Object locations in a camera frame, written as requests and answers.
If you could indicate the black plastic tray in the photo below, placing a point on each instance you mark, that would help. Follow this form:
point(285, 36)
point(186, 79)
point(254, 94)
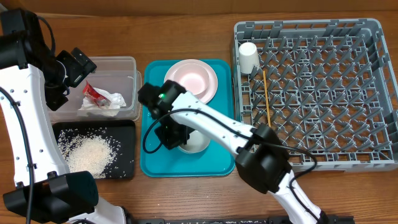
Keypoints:
point(124, 140)

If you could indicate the pale green cup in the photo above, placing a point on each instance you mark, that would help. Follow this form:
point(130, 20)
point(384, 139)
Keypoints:
point(248, 57)

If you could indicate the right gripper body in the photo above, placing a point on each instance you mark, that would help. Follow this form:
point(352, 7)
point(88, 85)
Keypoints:
point(173, 131)

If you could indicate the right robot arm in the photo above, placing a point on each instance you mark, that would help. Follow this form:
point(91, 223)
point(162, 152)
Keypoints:
point(261, 159)

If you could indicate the white rice leftovers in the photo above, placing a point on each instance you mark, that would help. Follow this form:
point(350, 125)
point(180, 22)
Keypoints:
point(88, 154)

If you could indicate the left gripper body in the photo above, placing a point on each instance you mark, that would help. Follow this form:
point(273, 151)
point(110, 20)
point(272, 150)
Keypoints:
point(75, 71)

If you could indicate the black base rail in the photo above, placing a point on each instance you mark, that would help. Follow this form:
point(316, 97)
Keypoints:
point(270, 220)

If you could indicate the red foil snack wrapper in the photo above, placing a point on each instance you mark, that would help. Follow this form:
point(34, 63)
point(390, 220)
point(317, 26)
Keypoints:
point(94, 96)

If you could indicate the pink bowl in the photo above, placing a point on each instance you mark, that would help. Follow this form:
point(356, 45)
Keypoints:
point(192, 77)

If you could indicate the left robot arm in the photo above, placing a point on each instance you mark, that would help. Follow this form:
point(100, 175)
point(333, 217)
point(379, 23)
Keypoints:
point(34, 81)

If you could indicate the clear plastic bin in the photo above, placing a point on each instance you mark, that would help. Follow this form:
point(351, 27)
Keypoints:
point(113, 75)

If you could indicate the grey dishwasher rack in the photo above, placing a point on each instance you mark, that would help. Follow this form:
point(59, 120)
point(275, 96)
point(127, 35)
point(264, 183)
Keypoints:
point(331, 87)

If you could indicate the white napkin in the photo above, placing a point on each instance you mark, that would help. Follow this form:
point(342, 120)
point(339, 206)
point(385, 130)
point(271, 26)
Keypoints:
point(117, 102)

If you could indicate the wooden chopstick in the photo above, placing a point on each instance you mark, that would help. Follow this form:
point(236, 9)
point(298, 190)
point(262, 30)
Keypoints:
point(267, 99)

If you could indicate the grey bowl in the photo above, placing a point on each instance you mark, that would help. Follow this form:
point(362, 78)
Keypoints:
point(196, 143)

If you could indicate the pink plate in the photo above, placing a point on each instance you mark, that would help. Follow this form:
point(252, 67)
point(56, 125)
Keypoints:
point(213, 82)

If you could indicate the teal serving tray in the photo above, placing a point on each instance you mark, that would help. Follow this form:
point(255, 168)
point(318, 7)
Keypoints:
point(214, 160)

